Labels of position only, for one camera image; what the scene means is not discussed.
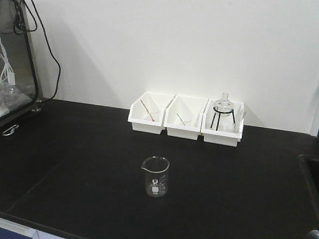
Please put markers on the round glass flask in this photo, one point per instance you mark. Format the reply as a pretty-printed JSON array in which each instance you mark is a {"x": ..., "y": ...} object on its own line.
[{"x": 224, "y": 106}]

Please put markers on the white left storage bin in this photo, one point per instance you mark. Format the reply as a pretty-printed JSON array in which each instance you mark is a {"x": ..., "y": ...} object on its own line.
[{"x": 139, "y": 117}]

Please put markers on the glass fronted cabinet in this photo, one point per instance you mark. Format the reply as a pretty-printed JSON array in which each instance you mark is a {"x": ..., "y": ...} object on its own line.
[{"x": 19, "y": 86}]

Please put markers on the metal ring handle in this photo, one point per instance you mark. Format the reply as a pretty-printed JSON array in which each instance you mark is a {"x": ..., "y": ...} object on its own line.
[{"x": 11, "y": 130}]

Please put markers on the clear glass beaker on bench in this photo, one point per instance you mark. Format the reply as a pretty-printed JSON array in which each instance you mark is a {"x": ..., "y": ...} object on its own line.
[{"x": 156, "y": 176}]

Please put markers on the red tipped glass rod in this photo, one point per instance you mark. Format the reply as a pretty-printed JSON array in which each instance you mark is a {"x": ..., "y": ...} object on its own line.
[{"x": 147, "y": 111}]

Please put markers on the glassware at right bin edge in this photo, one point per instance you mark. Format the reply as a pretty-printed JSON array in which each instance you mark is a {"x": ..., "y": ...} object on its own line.
[{"x": 238, "y": 118}]

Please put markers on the small beaker in middle bin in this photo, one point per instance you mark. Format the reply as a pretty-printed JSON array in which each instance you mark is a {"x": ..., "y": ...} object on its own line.
[{"x": 187, "y": 120}]

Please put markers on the white right storage bin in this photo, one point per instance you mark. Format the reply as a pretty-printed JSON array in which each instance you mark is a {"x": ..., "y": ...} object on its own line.
[{"x": 220, "y": 130}]

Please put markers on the small beaker in left bin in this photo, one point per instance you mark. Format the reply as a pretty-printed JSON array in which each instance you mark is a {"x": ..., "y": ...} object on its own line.
[{"x": 154, "y": 114}]

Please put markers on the white middle storage bin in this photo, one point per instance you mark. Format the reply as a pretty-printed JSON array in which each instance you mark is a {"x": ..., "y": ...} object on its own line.
[{"x": 193, "y": 107}]

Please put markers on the white storage bin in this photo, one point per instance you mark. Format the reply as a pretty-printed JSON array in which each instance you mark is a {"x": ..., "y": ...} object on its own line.
[
  {"x": 193, "y": 107},
  {"x": 139, "y": 117},
  {"x": 220, "y": 130}
]

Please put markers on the small beaker in bin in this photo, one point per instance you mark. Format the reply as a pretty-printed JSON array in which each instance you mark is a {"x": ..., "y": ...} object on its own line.
[
  {"x": 154, "y": 114},
  {"x": 187, "y": 120}
]

